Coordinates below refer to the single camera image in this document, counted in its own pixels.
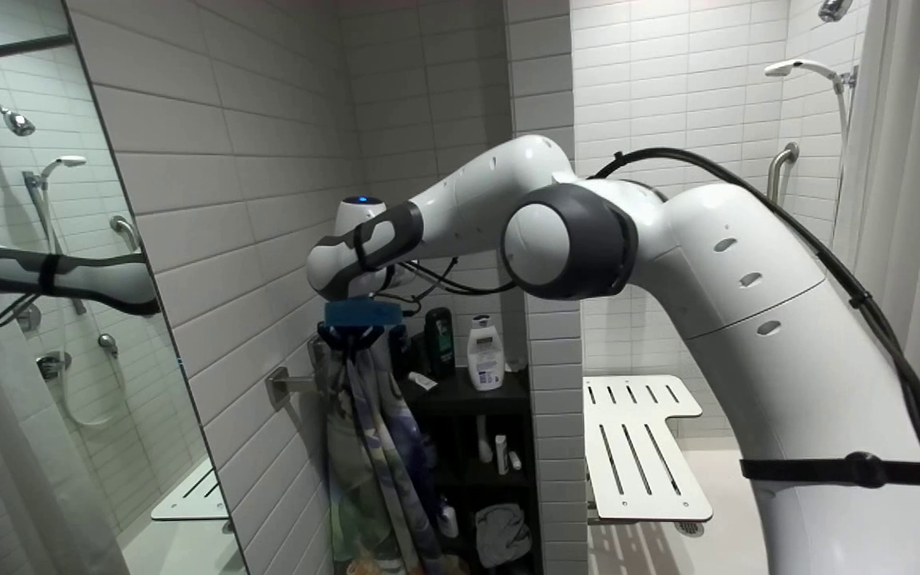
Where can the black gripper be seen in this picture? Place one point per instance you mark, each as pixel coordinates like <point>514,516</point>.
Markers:
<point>353,335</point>

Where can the colourful bath towel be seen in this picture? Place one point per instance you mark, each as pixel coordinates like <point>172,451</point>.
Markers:
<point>379,466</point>

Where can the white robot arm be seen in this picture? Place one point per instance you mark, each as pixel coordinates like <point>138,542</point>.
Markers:
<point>798,352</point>

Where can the dark green body wash bottle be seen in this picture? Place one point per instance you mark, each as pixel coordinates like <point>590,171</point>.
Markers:
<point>439,342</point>

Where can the white pump bottle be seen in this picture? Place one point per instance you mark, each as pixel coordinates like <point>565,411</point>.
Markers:
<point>484,354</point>

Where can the black shelf unit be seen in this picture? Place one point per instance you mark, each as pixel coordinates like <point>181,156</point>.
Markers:
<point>484,443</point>

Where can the grey folded cloth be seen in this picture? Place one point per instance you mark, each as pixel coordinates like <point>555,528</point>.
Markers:
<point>503,533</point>

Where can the white slatted shower seat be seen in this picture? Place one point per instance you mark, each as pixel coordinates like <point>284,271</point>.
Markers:
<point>634,461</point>

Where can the chrome grab bar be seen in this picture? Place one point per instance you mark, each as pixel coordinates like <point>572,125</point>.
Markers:
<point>778,171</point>

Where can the chrome shower head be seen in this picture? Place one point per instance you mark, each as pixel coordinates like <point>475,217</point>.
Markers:
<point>836,76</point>

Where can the beige shower curtain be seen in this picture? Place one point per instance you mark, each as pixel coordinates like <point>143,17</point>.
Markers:
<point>881,212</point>

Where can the chrome wall towel hook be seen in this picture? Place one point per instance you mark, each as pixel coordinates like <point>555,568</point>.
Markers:
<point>285,387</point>

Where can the wall mirror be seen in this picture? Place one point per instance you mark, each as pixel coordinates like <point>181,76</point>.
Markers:
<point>104,466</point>

